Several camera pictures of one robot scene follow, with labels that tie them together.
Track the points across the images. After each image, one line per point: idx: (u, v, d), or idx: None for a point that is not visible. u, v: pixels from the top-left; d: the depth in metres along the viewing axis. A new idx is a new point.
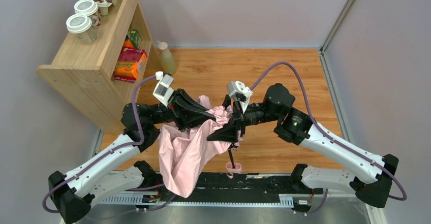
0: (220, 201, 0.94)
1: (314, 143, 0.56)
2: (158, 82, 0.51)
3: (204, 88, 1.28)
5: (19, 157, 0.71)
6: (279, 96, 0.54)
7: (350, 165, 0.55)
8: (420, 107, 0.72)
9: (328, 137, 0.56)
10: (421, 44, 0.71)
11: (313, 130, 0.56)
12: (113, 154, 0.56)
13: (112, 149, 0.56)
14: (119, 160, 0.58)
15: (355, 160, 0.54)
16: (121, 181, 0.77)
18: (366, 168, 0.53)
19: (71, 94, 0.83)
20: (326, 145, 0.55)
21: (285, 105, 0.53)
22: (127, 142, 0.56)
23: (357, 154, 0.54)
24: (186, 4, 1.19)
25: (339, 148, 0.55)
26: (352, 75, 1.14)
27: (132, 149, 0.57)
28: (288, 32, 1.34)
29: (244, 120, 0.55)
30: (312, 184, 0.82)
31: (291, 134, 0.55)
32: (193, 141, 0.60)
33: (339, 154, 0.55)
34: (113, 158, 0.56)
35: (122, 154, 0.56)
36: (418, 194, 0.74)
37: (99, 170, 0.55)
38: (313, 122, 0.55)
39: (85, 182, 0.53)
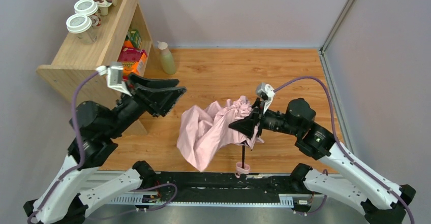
0: (219, 201, 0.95)
1: (333, 162, 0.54)
2: (108, 75, 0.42)
3: (204, 88, 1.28)
5: (18, 156, 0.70)
6: (302, 110, 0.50)
7: (366, 189, 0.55)
8: (420, 106, 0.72)
9: (348, 159, 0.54)
10: (422, 43, 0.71)
11: (335, 149, 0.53)
12: (63, 182, 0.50)
13: (59, 178, 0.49)
14: (77, 183, 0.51)
15: (372, 186, 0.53)
16: (116, 188, 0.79)
18: (382, 194, 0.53)
19: (70, 95, 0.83)
20: (345, 166, 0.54)
21: (306, 120, 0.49)
22: (69, 167, 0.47)
23: (376, 181, 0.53)
24: (186, 4, 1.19)
25: (359, 170, 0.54)
26: (352, 75, 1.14)
27: (80, 173, 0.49)
28: (288, 32, 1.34)
29: (262, 122, 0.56)
30: (314, 188, 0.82)
31: (311, 149, 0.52)
32: (217, 126, 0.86)
33: (358, 178, 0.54)
34: (64, 187, 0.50)
35: (71, 180, 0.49)
36: (419, 195, 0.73)
37: (55, 202, 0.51)
38: (337, 140, 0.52)
39: (48, 214, 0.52)
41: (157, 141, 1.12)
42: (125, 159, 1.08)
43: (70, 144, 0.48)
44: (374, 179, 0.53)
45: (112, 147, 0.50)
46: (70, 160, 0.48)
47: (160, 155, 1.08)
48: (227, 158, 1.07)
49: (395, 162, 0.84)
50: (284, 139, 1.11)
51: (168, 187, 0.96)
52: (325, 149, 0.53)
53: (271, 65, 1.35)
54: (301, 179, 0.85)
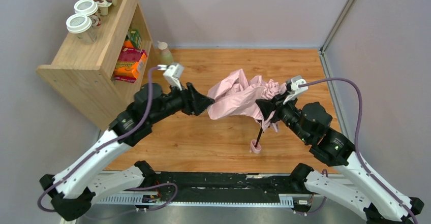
0: (219, 201, 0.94)
1: (349, 171, 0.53)
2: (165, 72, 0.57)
3: (204, 88, 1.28)
5: (18, 157, 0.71)
6: (317, 115, 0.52)
7: (377, 200, 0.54)
8: (420, 107, 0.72)
9: (365, 169, 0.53)
10: (422, 44, 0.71)
11: (352, 158, 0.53)
12: (98, 153, 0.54)
13: (96, 149, 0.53)
14: (108, 159, 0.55)
15: (386, 198, 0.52)
16: (121, 182, 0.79)
18: (394, 208, 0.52)
19: (71, 95, 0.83)
20: (362, 177, 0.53)
21: (321, 125, 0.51)
22: (112, 139, 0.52)
23: (390, 193, 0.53)
24: (186, 4, 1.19)
25: (374, 182, 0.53)
26: (352, 75, 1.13)
27: (118, 147, 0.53)
28: (288, 32, 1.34)
29: (280, 108, 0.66)
30: (314, 189, 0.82)
31: (328, 156, 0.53)
32: (244, 93, 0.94)
33: (372, 189, 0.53)
34: (97, 160, 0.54)
35: (108, 153, 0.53)
36: (419, 196, 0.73)
37: (84, 173, 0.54)
38: (356, 150, 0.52)
39: (73, 185, 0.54)
41: (156, 141, 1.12)
42: (125, 159, 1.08)
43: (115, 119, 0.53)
44: (388, 191, 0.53)
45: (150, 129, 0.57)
46: (112, 134, 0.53)
47: (160, 155, 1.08)
48: (227, 159, 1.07)
49: (394, 162, 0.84)
50: (284, 139, 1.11)
51: (168, 187, 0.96)
52: (343, 158, 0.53)
53: (271, 65, 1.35)
54: (301, 179, 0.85)
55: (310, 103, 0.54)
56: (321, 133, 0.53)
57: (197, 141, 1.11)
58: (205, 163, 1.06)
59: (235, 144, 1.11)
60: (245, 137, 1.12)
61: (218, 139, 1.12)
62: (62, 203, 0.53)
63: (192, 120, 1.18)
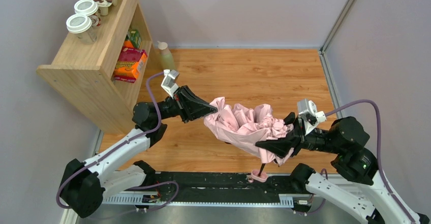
0: (219, 201, 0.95)
1: (372, 190, 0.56)
2: (166, 75, 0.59)
3: (204, 88, 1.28)
5: (18, 156, 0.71)
6: (355, 133, 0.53)
7: (391, 218, 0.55)
8: (420, 106, 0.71)
9: (387, 189, 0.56)
10: (422, 43, 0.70)
11: (377, 178, 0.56)
12: (129, 144, 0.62)
13: (128, 139, 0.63)
14: (133, 151, 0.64)
15: (399, 216, 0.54)
16: (126, 178, 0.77)
18: None
19: (71, 95, 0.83)
20: (382, 195, 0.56)
21: (359, 145, 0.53)
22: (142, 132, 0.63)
23: (403, 211, 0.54)
24: (186, 3, 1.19)
25: (392, 201, 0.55)
26: (352, 75, 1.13)
27: (144, 141, 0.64)
28: (288, 32, 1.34)
29: (303, 143, 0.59)
30: (316, 192, 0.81)
31: (355, 173, 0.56)
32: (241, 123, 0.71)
33: (389, 206, 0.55)
34: (129, 148, 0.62)
35: (136, 145, 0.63)
36: (418, 196, 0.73)
37: (117, 158, 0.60)
38: (381, 169, 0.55)
39: (107, 166, 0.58)
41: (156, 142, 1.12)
42: None
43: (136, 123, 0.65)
44: (403, 209, 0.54)
45: (164, 127, 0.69)
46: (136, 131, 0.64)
47: (160, 155, 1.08)
48: (227, 158, 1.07)
49: (394, 162, 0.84)
50: None
51: (168, 187, 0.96)
52: (368, 176, 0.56)
53: (271, 65, 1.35)
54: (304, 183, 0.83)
55: (343, 121, 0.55)
56: (354, 151, 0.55)
57: (197, 141, 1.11)
58: (205, 163, 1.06)
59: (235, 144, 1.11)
60: None
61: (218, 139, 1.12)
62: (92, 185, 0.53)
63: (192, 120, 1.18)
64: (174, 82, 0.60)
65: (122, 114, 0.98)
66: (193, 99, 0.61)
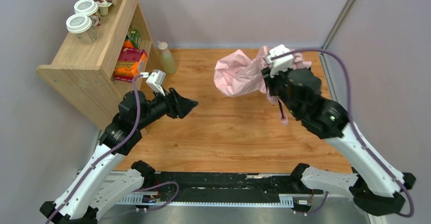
0: (219, 201, 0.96)
1: (344, 145, 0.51)
2: (153, 75, 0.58)
3: (204, 88, 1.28)
5: (18, 155, 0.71)
6: (302, 78, 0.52)
7: (370, 175, 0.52)
8: (420, 106, 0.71)
9: (360, 142, 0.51)
10: (421, 43, 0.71)
11: (348, 131, 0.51)
12: (95, 168, 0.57)
13: (92, 165, 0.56)
14: (105, 171, 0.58)
15: (376, 171, 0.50)
16: (121, 189, 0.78)
18: (387, 183, 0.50)
19: (71, 95, 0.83)
20: (357, 150, 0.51)
21: (309, 89, 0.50)
22: (105, 153, 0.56)
23: (382, 167, 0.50)
24: (186, 4, 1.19)
25: (367, 156, 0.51)
26: (352, 74, 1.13)
27: (113, 158, 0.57)
28: (289, 32, 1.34)
29: (270, 80, 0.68)
30: (311, 184, 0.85)
31: (321, 127, 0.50)
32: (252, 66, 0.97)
33: (364, 162, 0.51)
34: (95, 174, 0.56)
35: (104, 166, 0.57)
36: (419, 195, 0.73)
37: (86, 190, 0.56)
38: (351, 120, 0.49)
39: (77, 204, 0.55)
41: (156, 141, 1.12)
42: (125, 159, 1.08)
43: (103, 134, 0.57)
44: (380, 164, 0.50)
45: (140, 135, 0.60)
46: (103, 148, 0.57)
47: (160, 155, 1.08)
48: (228, 158, 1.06)
49: (395, 161, 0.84)
50: (284, 139, 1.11)
51: (168, 187, 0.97)
52: (337, 129, 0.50)
53: None
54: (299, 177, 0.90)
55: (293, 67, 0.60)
56: (310, 100, 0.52)
57: (196, 141, 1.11)
58: (205, 163, 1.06)
59: (235, 144, 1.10)
60: (245, 137, 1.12)
61: (218, 139, 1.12)
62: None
63: (192, 120, 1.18)
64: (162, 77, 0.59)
65: None
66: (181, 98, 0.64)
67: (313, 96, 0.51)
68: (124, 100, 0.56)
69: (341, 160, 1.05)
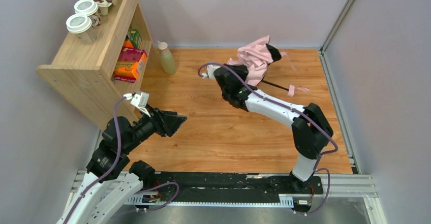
0: (219, 201, 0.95)
1: (253, 103, 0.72)
2: (135, 97, 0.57)
3: (204, 88, 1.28)
5: (18, 154, 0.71)
6: (221, 71, 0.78)
7: (279, 116, 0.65)
8: (420, 105, 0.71)
9: (260, 97, 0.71)
10: (421, 42, 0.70)
11: (252, 96, 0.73)
12: (85, 197, 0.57)
13: (82, 193, 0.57)
14: (95, 198, 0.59)
15: (278, 108, 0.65)
16: (119, 198, 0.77)
18: (287, 114, 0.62)
19: (71, 95, 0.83)
20: (259, 102, 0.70)
21: (225, 76, 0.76)
22: (93, 181, 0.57)
23: (280, 104, 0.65)
24: (185, 4, 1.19)
25: (269, 103, 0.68)
26: (352, 75, 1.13)
27: (101, 186, 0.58)
28: (289, 32, 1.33)
29: None
30: (298, 172, 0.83)
31: (239, 101, 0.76)
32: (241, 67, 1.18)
33: (269, 108, 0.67)
34: (86, 202, 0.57)
35: (94, 194, 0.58)
36: (419, 194, 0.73)
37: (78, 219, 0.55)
38: (252, 90, 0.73)
39: None
41: (156, 142, 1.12)
42: None
43: (89, 164, 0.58)
44: (278, 103, 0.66)
45: (127, 160, 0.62)
46: (90, 177, 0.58)
47: (160, 155, 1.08)
48: (228, 158, 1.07)
49: (395, 161, 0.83)
50: (284, 139, 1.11)
51: (168, 187, 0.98)
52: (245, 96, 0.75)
53: (271, 65, 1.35)
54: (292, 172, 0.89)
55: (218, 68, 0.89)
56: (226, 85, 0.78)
57: (196, 141, 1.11)
58: (205, 163, 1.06)
59: (235, 144, 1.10)
60: (245, 137, 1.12)
61: (218, 139, 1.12)
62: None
63: (192, 120, 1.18)
64: (147, 98, 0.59)
65: (122, 114, 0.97)
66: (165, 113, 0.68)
67: (227, 81, 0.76)
68: (107, 128, 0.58)
69: (341, 161, 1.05)
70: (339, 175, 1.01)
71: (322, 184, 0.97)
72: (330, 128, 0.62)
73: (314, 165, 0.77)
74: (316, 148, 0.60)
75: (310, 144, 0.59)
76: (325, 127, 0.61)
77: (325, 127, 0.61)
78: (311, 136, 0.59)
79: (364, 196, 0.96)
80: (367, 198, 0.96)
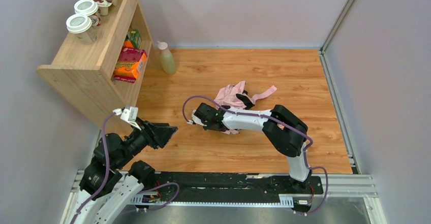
0: (219, 201, 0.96)
1: (229, 121, 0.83)
2: (125, 112, 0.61)
3: (204, 88, 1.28)
5: (18, 154, 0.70)
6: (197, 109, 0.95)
7: (253, 125, 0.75)
8: (420, 105, 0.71)
9: (233, 113, 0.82)
10: (421, 42, 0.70)
11: (227, 115, 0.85)
12: (81, 213, 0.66)
13: (78, 211, 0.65)
14: (91, 214, 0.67)
15: (249, 118, 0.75)
16: (118, 204, 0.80)
18: (257, 120, 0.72)
19: (71, 95, 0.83)
20: (234, 118, 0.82)
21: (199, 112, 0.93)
22: (86, 200, 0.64)
23: (249, 114, 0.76)
24: (186, 4, 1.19)
25: (240, 116, 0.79)
26: (352, 75, 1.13)
27: (94, 203, 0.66)
28: (289, 32, 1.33)
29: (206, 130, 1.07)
30: (293, 173, 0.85)
31: (218, 124, 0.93)
32: None
33: (242, 121, 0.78)
34: (83, 217, 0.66)
35: (88, 211, 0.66)
36: (419, 194, 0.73)
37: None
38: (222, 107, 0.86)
39: None
41: None
42: None
43: (81, 182, 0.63)
44: (247, 114, 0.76)
45: (119, 176, 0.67)
46: (84, 194, 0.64)
47: (159, 155, 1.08)
48: (228, 158, 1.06)
49: (396, 160, 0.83)
50: None
51: (168, 187, 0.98)
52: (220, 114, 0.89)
53: (271, 65, 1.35)
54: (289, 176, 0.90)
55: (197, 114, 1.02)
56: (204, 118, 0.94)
57: (196, 141, 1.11)
58: (205, 163, 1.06)
59: (235, 144, 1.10)
60: (244, 137, 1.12)
61: (218, 139, 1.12)
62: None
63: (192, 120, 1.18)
64: (136, 111, 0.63)
65: None
66: (155, 125, 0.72)
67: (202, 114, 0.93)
68: (98, 146, 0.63)
69: (341, 161, 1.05)
70: (339, 175, 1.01)
71: (322, 184, 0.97)
72: (301, 123, 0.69)
73: (306, 163, 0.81)
74: (294, 146, 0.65)
75: (287, 142, 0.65)
76: (297, 126, 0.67)
77: (296, 124, 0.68)
78: (284, 134, 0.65)
79: (364, 196, 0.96)
80: (367, 198, 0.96)
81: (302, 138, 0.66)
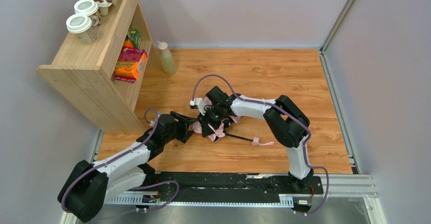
0: (219, 201, 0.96)
1: (238, 106, 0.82)
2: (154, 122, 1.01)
3: (204, 88, 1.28)
5: (17, 154, 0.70)
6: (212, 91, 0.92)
7: (258, 112, 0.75)
8: (421, 105, 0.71)
9: (241, 99, 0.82)
10: (422, 42, 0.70)
11: (236, 101, 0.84)
12: (132, 153, 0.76)
13: (132, 149, 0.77)
14: (135, 160, 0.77)
15: (255, 105, 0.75)
16: (126, 179, 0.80)
18: (261, 107, 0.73)
19: (71, 95, 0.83)
20: (241, 104, 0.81)
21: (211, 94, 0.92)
22: (142, 145, 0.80)
23: (255, 102, 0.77)
24: (185, 3, 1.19)
25: (247, 103, 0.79)
26: (352, 75, 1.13)
27: (145, 152, 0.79)
28: (289, 32, 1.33)
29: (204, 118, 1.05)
30: (294, 170, 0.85)
31: (227, 109, 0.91)
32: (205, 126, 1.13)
33: (248, 108, 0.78)
34: (133, 155, 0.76)
35: (139, 154, 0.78)
36: (419, 194, 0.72)
37: (122, 162, 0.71)
38: (235, 94, 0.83)
39: (113, 168, 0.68)
41: None
42: None
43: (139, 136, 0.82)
44: (254, 101, 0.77)
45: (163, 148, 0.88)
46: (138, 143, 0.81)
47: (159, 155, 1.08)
48: (228, 159, 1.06)
49: (396, 160, 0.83)
50: None
51: (168, 187, 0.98)
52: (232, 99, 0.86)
53: (271, 65, 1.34)
54: (289, 172, 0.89)
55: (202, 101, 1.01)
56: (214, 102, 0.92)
57: (196, 141, 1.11)
58: (205, 163, 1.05)
59: (234, 144, 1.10)
60: (244, 138, 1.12)
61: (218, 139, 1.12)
62: (101, 184, 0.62)
63: None
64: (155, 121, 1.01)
65: (122, 114, 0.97)
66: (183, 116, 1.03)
67: (214, 97, 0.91)
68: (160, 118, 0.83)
69: (342, 161, 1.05)
70: (339, 175, 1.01)
71: (322, 184, 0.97)
72: (303, 116, 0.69)
73: (305, 161, 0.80)
74: (292, 135, 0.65)
75: (286, 131, 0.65)
76: (298, 117, 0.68)
77: (298, 116, 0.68)
78: (284, 124, 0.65)
79: (364, 196, 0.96)
80: (367, 198, 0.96)
81: (302, 131, 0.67)
